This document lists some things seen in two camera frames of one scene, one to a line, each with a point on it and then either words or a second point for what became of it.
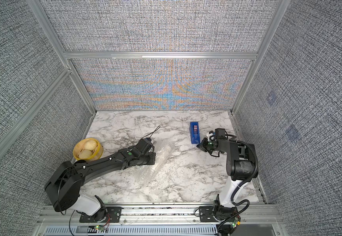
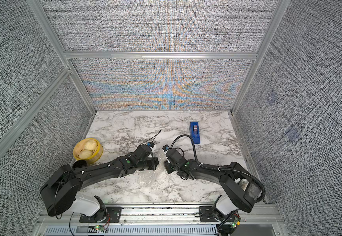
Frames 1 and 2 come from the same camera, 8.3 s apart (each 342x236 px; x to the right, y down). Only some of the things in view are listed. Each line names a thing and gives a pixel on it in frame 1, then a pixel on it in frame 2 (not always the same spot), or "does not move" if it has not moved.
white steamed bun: [90, 144] does not move
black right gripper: [203, 145] → [166, 165]
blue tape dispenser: [195, 133] does not move
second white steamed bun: [85, 154] does not move
